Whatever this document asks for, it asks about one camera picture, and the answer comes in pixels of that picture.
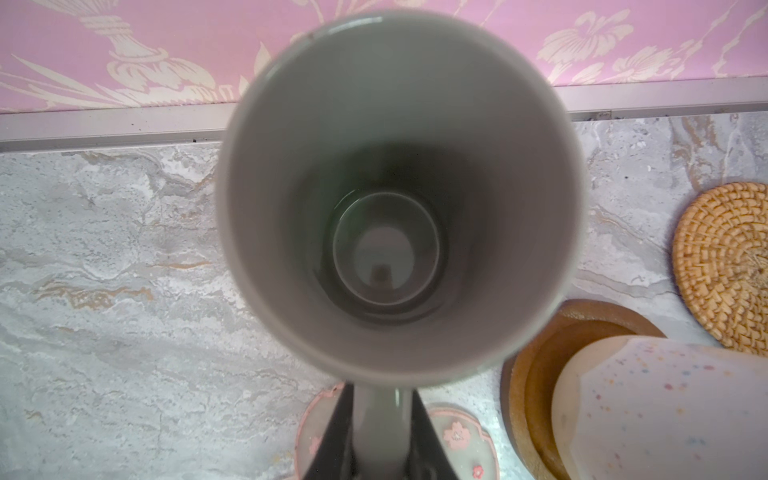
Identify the brown wooden round coaster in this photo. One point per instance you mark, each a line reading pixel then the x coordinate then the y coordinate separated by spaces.
pixel 529 378

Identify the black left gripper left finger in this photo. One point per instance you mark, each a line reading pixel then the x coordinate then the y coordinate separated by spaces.
pixel 334 457

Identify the woven rattan round coaster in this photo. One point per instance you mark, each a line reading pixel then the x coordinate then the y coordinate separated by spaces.
pixel 719 260

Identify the grey mug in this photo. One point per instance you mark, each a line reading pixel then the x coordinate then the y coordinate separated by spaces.
pixel 401 200

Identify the white mug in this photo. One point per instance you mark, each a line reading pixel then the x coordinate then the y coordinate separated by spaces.
pixel 634 407

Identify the aluminium back wall rail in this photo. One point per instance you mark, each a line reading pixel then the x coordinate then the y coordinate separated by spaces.
pixel 77 130

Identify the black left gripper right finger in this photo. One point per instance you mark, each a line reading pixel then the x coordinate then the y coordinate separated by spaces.
pixel 427 457

